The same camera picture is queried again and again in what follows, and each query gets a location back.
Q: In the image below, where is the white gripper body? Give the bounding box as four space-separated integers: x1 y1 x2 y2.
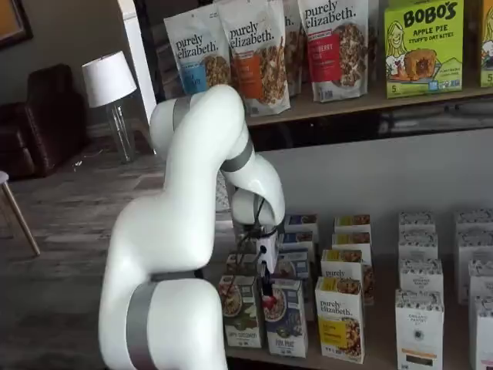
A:
256 233 279 274

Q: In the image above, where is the white patterned pantry box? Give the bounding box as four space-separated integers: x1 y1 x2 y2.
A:
457 227 493 305
469 295 493 370
453 210 493 232
394 288 445 370
398 210 437 234
398 257 444 294
468 260 493 300
398 230 439 261

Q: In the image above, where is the blue label granola bag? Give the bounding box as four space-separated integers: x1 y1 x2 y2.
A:
163 6 232 97

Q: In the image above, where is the green Bobo's apple pie box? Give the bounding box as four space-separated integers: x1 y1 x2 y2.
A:
384 0 464 98

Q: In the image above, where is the yellow purely elizabeth granola box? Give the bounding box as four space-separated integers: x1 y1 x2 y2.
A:
314 276 366 365
334 214 372 235
330 232 374 255
320 249 375 306

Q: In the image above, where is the tan low shelf board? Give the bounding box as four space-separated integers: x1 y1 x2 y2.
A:
210 210 493 370

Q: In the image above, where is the white shade table lamp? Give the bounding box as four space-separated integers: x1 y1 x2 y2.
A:
81 51 138 163

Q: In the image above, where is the brown leather armchair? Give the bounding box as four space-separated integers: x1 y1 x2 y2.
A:
0 63 92 181

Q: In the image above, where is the dark framed wall picture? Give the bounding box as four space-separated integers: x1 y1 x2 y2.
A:
0 0 35 50

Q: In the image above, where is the orange label granola bag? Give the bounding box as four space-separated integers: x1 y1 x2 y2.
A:
216 0 291 117

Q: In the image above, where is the long black arm cable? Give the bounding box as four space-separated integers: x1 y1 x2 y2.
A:
253 194 268 232

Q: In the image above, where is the grey patterned rug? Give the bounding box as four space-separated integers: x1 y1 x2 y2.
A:
214 169 233 213

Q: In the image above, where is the yellow-green Bobo's box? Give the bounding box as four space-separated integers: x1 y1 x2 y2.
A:
479 0 493 89

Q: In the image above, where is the green apple cinnamon oatmeal box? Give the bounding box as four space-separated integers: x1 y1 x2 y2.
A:
225 252 260 277
218 274 263 349

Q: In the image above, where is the brown label granola bag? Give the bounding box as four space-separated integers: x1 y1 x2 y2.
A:
283 0 306 97

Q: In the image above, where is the blue flax plus oatmeal box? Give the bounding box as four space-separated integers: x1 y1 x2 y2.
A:
283 214 319 236
264 277 309 358
277 230 315 255
275 248 311 323

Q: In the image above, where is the red label granola bag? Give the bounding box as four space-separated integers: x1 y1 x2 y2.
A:
297 0 370 103

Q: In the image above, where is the wooden leg stool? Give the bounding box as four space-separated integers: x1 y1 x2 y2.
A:
0 170 42 257

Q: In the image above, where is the tan high shelf board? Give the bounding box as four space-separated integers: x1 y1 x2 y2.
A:
246 84 493 126

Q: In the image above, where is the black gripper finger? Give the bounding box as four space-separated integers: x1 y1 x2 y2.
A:
258 265 273 306

